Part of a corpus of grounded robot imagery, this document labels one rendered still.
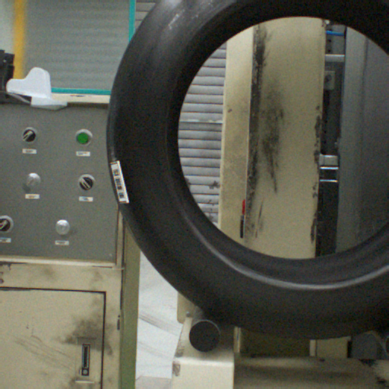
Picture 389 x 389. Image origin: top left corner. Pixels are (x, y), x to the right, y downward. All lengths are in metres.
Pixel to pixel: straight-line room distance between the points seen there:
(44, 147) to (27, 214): 0.15
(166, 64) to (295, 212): 0.49
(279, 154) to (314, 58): 0.18
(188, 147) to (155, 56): 9.50
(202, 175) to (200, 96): 0.88
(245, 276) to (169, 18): 0.38
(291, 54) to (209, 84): 9.08
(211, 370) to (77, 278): 0.79
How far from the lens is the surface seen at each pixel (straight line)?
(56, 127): 2.19
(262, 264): 1.67
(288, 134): 1.76
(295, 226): 1.76
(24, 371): 2.21
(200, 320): 1.42
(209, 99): 10.82
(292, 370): 1.67
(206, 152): 10.81
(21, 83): 1.52
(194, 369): 1.42
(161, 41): 1.39
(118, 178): 1.40
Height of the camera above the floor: 1.18
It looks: 3 degrees down
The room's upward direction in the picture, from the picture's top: 2 degrees clockwise
